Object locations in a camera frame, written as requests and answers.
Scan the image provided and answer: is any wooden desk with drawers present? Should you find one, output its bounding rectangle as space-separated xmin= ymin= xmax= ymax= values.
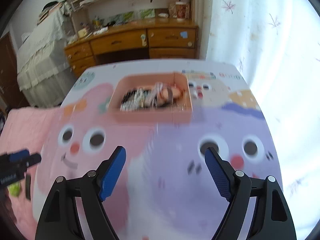
xmin=64 ymin=18 xmax=198 ymax=77

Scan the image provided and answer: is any white floral curtain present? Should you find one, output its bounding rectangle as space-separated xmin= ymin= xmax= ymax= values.
xmin=201 ymin=0 xmax=319 ymax=239

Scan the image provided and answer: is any wooden bookshelf with books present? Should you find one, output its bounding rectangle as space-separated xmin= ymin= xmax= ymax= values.
xmin=67 ymin=0 xmax=190 ymax=31

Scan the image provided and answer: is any black flat strip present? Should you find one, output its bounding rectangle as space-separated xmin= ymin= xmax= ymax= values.
xmin=25 ymin=173 xmax=31 ymax=201

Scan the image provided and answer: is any red paper cup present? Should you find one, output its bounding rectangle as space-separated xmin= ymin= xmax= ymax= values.
xmin=176 ymin=2 xmax=187 ymax=21

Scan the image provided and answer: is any yellow mug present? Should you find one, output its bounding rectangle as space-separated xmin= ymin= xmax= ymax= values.
xmin=78 ymin=28 xmax=89 ymax=38

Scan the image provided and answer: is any cartoon printed table mat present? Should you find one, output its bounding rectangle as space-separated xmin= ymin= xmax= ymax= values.
xmin=32 ymin=60 xmax=281 ymax=239

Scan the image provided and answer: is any pink plastic tray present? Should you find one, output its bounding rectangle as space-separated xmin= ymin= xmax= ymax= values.
xmin=107 ymin=72 xmax=193 ymax=124

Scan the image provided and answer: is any pink smart watch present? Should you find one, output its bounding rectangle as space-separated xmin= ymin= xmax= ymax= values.
xmin=152 ymin=83 xmax=183 ymax=108

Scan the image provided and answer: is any black bead bracelet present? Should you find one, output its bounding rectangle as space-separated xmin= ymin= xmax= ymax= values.
xmin=120 ymin=86 xmax=181 ymax=112

